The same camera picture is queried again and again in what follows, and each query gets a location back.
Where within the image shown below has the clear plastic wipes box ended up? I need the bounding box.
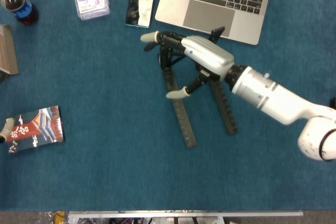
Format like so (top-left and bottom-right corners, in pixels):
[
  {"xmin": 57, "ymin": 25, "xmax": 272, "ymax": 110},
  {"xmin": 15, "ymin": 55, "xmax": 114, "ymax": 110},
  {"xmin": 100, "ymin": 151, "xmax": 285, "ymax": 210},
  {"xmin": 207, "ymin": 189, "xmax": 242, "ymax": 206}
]
[{"xmin": 75, "ymin": 0, "xmax": 111, "ymax": 22}]

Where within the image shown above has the cola bottle with blue cap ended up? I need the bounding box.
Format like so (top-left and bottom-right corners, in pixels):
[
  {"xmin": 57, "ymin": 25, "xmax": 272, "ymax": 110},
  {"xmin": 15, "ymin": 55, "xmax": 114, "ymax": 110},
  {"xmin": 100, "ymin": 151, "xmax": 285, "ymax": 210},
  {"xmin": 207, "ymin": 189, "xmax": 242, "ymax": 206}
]
[{"xmin": 0, "ymin": 0, "xmax": 39, "ymax": 26}]

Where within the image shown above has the silver laptop computer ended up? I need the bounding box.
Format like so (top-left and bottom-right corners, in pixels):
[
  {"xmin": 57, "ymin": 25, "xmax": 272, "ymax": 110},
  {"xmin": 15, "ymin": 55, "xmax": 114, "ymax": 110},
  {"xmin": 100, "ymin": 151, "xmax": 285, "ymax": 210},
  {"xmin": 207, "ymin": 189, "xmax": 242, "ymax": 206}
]
[{"xmin": 154, "ymin": 0, "xmax": 276, "ymax": 46}]

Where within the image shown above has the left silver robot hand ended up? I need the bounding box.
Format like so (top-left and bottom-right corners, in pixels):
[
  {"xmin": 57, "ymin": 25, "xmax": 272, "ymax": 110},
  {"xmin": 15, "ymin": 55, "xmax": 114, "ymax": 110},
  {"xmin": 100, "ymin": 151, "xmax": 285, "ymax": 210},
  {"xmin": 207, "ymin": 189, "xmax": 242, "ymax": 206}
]
[{"xmin": 0, "ymin": 118, "xmax": 15, "ymax": 144}]

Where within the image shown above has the aluminium table edge rail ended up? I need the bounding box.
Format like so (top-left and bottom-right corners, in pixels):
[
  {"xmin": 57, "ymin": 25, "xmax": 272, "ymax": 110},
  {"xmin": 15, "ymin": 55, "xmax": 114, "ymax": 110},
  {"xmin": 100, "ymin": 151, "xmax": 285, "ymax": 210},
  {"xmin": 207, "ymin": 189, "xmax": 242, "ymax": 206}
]
[{"xmin": 68, "ymin": 210, "xmax": 304, "ymax": 218}]

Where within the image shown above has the black smartphone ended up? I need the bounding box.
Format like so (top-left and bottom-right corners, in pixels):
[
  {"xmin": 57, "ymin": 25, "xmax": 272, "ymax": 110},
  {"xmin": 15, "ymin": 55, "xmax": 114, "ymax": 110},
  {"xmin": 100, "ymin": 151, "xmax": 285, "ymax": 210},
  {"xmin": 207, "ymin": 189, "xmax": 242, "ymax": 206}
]
[{"xmin": 124, "ymin": 0, "xmax": 158, "ymax": 28}]

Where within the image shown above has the black folding laptop stand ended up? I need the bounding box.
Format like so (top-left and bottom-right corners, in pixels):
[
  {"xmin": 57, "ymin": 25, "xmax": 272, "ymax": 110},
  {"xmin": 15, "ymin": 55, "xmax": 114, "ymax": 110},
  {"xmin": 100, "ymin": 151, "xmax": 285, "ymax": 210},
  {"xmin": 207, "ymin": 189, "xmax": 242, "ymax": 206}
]
[{"xmin": 156, "ymin": 26, "xmax": 239, "ymax": 148}]

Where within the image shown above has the teal table cloth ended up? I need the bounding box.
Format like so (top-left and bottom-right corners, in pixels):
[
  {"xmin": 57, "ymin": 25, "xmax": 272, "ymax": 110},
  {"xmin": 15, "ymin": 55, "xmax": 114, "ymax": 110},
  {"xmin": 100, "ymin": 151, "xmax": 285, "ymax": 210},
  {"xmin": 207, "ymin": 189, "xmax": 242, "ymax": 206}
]
[{"xmin": 0, "ymin": 0, "xmax": 336, "ymax": 212}]

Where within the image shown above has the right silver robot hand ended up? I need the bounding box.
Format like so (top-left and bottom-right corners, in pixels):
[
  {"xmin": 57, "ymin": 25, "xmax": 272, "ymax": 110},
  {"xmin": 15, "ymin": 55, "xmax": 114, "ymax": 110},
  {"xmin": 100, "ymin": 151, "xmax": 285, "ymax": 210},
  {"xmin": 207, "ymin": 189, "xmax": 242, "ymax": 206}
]
[{"xmin": 140, "ymin": 31, "xmax": 235, "ymax": 100}]

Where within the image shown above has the grey block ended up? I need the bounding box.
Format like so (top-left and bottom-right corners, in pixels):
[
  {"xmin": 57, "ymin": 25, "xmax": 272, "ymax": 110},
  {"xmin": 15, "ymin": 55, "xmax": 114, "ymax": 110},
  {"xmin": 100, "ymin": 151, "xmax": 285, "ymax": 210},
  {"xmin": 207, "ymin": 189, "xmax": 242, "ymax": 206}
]
[{"xmin": 0, "ymin": 24, "xmax": 19, "ymax": 76}]

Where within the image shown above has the red printed book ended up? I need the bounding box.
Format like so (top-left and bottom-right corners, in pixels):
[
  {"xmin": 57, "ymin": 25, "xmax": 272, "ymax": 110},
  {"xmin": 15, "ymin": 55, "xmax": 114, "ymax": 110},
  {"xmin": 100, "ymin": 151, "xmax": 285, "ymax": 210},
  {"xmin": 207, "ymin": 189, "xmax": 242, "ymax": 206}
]
[{"xmin": 5, "ymin": 105, "xmax": 66, "ymax": 154}]

